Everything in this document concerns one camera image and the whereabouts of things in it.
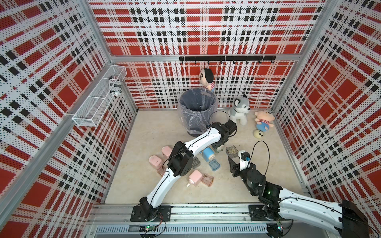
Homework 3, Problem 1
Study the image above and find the blue sharpener shavings tray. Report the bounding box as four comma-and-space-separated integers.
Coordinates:
209, 159, 221, 172

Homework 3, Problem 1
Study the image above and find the pink sharpener shavings tray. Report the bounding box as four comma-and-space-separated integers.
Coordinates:
201, 174, 214, 187

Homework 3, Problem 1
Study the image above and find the bright blue pencil sharpener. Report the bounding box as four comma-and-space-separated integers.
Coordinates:
202, 147, 215, 162

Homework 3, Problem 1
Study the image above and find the pink pencil sharpener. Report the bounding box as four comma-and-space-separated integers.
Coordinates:
187, 170, 203, 187
148, 155, 163, 170
161, 146, 172, 159

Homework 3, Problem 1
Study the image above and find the green pencil sharpener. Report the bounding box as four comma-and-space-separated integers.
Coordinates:
211, 143, 224, 154

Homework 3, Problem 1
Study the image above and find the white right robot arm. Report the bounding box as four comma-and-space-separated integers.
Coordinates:
228, 158, 371, 238

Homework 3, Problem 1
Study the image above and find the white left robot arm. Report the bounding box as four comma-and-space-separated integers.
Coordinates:
137, 120, 237, 221

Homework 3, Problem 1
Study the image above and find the grey white husky plush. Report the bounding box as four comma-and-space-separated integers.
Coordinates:
228, 94, 251, 126

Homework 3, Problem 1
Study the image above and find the cream round face ball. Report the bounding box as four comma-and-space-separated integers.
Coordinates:
253, 130, 264, 139

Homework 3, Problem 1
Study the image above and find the clear plastic bin liner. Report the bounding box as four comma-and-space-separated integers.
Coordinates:
178, 88, 220, 136

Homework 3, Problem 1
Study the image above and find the dark grey trash bin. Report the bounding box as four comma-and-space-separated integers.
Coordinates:
178, 88, 219, 138

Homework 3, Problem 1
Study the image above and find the pink pig plush blue shirt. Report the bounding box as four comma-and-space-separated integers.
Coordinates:
255, 111, 275, 132

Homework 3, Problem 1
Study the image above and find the hanging boy doll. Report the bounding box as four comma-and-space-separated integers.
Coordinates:
198, 68, 215, 92

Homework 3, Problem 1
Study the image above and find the small striped can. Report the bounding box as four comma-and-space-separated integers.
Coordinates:
109, 75, 122, 97

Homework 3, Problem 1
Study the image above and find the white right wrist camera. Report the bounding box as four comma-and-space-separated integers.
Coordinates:
238, 150, 251, 171

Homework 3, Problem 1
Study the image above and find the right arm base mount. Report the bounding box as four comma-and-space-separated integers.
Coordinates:
249, 205, 280, 221

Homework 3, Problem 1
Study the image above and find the black hook rail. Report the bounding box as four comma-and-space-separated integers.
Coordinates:
179, 55, 276, 62

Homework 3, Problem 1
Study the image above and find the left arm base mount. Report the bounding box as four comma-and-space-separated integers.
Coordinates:
130, 205, 173, 222

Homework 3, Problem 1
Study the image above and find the white wire mesh shelf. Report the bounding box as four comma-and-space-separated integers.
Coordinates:
73, 65, 127, 127

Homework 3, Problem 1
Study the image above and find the aluminium front rail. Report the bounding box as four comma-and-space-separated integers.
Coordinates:
84, 203, 332, 238

